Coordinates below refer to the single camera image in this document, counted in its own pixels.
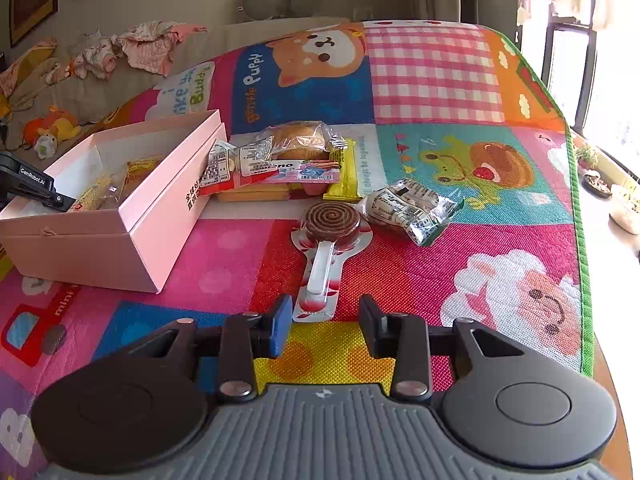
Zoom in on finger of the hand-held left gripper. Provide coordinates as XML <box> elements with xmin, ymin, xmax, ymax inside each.
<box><xmin>0</xmin><ymin>181</ymin><xmax>77</xmax><ymax>212</ymax></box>

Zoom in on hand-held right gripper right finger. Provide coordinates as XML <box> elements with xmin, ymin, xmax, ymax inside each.
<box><xmin>359</xmin><ymin>294</ymin><xmax>551</xmax><ymax>403</ymax></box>

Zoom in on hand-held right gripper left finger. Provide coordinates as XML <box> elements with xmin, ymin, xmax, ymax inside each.
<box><xmin>92</xmin><ymin>294</ymin><xmax>293</xmax><ymax>403</ymax></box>

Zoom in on long clear snack packet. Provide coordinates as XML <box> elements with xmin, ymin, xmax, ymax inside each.
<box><xmin>70</xmin><ymin>172</ymin><xmax>126</xmax><ymax>213</ymax></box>

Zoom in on pink cardboard box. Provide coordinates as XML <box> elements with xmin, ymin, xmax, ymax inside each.
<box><xmin>0</xmin><ymin>109</ymin><xmax>228</xmax><ymax>295</ymax></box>

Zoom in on small white and green toy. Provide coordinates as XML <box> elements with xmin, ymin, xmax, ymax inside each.
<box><xmin>34</xmin><ymin>132</ymin><xmax>59</xmax><ymax>159</ymax></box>

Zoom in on orange plush toy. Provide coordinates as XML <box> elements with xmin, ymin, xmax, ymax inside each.
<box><xmin>22</xmin><ymin>105</ymin><xmax>82</xmax><ymax>147</ymax></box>

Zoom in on beige towel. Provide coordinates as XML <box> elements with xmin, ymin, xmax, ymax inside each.
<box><xmin>10</xmin><ymin>57</ymin><xmax>62</xmax><ymax>112</ymax></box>

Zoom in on beige sofa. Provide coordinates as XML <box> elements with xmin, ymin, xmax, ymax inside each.
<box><xmin>0</xmin><ymin>17</ymin><xmax>351</xmax><ymax>161</ymax></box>

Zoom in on small plush doll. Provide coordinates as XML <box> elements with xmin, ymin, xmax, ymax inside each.
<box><xmin>45</xmin><ymin>60</ymin><xmax>77</xmax><ymax>84</ymax></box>

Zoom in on pink patterned cloth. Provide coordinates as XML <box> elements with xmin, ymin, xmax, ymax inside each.
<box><xmin>0</xmin><ymin>37</ymin><xmax>58</xmax><ymax>96</ymax></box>

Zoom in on chocolate swirl lollipop in packet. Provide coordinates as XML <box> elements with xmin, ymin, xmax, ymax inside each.
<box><xmin>290</xmin><ymin>202</ymin><xmax>373</xmax><ymax>323</ymax></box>

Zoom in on silver and white snack packet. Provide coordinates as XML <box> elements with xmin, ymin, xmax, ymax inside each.
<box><xmin>354</xmin><ymin>179</ymin><xmax>458</xmax><ymax>247</ymax></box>

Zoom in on floral baby garment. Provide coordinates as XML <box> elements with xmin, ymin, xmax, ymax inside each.
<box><xmin>70</xmin><ymin>35</ymin><xmax>119</xmax><ymax>81</ymax></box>

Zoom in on orange flat packet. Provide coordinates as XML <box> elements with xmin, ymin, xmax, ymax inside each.
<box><xmin>217</xmin><ymin>182</ymin><xmax>303</xmax><ymax>204</ymax></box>

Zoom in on yellow wafer bar packet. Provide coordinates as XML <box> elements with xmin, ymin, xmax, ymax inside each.
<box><xmin>322</xmin><ymin>139</ymin><xmax>360</xmax><ymax>202</ymax></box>

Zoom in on white and red chocolate packet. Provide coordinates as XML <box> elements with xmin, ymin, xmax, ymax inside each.
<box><xmin>200</xmin><ymin>142</ymin><xmax>301</xmax><ymax>195</ymax></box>

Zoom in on pink cartoon print packet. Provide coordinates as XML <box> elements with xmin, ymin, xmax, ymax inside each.
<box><xmin>295</xmin><ymin>157</ymin><xmax>345</xmax><ymax>184</ymax></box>

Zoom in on pink crumpled clothes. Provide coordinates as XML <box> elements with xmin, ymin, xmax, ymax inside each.
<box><xmin>112</xmin><ymin>21</ymin><xmax>207</xmax><ymax>77</ymax></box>

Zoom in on colourful cartoon play mat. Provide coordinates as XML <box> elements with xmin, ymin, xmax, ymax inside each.
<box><xmin>0</xmin><ymin>20</ymin><xmax>596</xmax><ymax>480</ymax></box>

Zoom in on potted plant in dark dish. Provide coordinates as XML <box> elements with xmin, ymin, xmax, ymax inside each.
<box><xmin>574</xmin><ymin>142</ymin><xmax>614</xmax><ymax>199</ymax></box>

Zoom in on potted plant in white pot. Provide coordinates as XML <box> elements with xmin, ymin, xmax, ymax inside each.
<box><xmin>609</xmin><ymin>184</ymin><xmax>640</xmax><ymax>237</ymax></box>

